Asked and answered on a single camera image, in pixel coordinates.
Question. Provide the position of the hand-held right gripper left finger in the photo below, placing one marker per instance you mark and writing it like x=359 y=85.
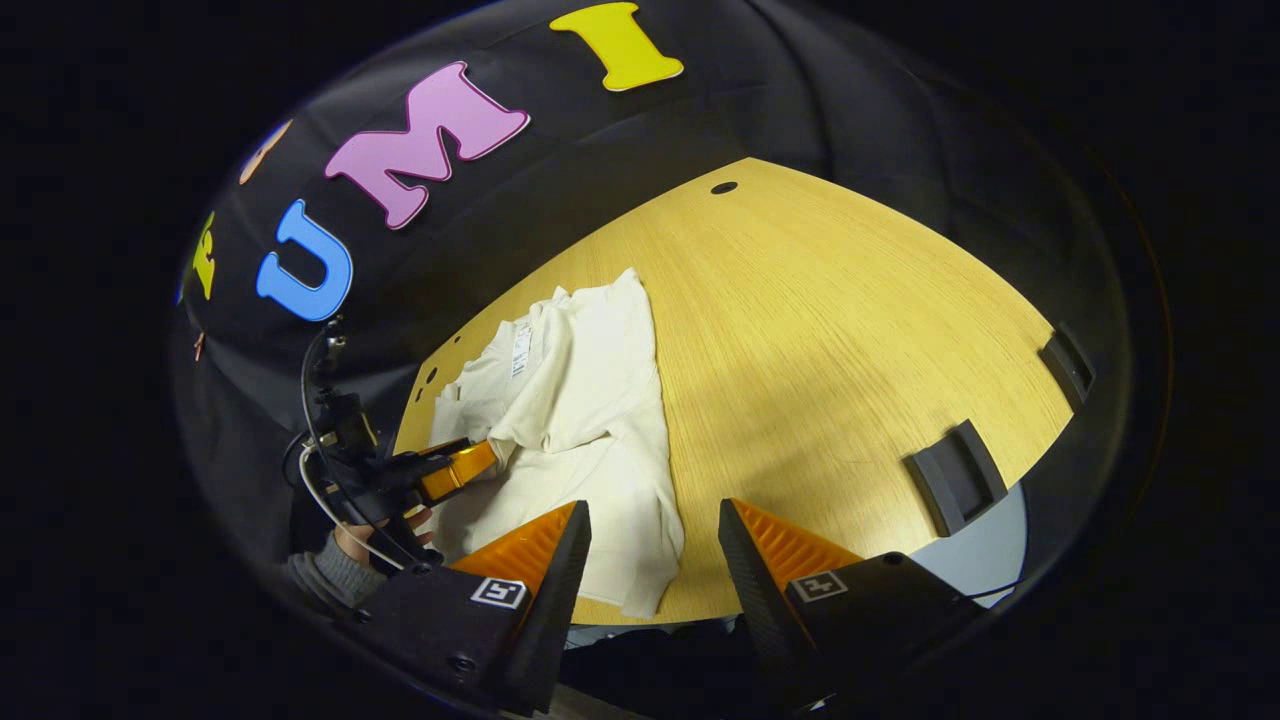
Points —
x=560 y=610

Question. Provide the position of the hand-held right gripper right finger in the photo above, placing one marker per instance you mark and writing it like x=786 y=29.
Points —
x=750 y=590

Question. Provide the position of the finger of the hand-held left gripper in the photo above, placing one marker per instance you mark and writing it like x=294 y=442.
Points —
x=460 y=470

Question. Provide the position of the white garment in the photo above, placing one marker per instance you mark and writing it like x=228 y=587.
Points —
x=590 y=420

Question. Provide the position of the white paper garment tag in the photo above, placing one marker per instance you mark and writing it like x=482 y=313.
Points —
x=521 y=350

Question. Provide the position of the black backdrop cloth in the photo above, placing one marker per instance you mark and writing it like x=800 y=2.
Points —
x=620 y=140

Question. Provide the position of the black table edge bracket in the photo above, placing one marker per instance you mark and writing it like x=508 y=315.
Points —
x=955 y=480
x=1068 y=365

